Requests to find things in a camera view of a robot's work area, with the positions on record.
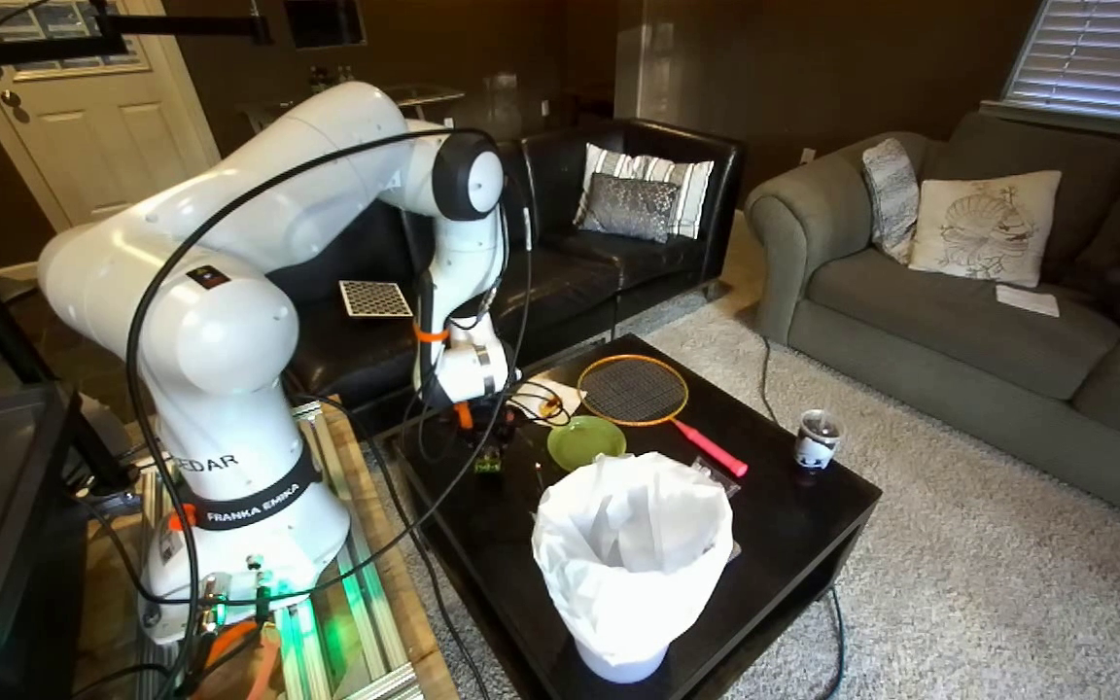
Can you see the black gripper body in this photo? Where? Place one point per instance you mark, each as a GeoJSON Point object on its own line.
{"type": "Point", "coordinates": [482, 418]}

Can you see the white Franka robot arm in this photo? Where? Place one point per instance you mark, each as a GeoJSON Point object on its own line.
{"type": "Point", "coordinates": [212, 337]}

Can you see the green plastic plate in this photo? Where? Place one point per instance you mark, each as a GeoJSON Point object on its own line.
{"type": "Point", "coordinates": [586, 442]}

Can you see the tan cloth item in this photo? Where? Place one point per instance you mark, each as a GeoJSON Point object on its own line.
{"type": "Point", "coordinates": [546, 396]}

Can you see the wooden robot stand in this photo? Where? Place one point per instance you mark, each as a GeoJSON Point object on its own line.
{"type": "Point", "coordinates": [369, 520]}

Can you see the black leather sofa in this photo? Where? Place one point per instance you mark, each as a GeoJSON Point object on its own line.
{"type": "Point", "coordinates": [560, 276]}

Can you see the white bin with bag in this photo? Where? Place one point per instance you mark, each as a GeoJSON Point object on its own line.
{"type": "Point", "coordinates": [631, 556]}

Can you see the grey sequin pillow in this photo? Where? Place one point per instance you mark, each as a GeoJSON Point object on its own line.
{"type": "Point", "coordinates": [631, 207]}

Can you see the black coffee table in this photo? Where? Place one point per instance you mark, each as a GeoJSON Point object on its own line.
{"type": "Point", "coordinates": [778, 520]}

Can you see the white striped pillow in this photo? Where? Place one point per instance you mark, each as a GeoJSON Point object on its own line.
{"type": "Point", "coordinates": [697, 194]}

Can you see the printed drink can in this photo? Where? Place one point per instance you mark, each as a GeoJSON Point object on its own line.
{"type": "Point", "coordinates": [819, 442]}

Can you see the dark console table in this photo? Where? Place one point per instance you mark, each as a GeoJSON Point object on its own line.
{"type": "Point", "coordinates": [426, 93]}

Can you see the grey fabric sofa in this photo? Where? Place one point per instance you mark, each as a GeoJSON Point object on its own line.
{"type": "Point", "coordinates": [951, 337]}

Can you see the grey white patterned pillow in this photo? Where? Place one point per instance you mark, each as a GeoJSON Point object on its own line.
{"type": "Point", "coordinates": [892, 194]}

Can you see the white panel door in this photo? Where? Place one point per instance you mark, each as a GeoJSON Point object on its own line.
{"type": "Point", "coordinates": [118, 128]}

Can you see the cream printed pillow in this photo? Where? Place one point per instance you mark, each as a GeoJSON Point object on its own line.
{"type": "Point", "coordinates": [990, 228]}

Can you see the white paper sheet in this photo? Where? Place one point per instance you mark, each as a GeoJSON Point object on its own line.
{"type": "Point", "coordinates": [1026, 300]}

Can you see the white window blinds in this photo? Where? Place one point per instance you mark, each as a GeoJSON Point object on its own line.
{"type": "Point", "coordinates": [1096, 59]}

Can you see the black camera stand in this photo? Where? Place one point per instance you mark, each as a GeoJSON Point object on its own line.
{"type": "Point", "coordinates": [30, 48]}

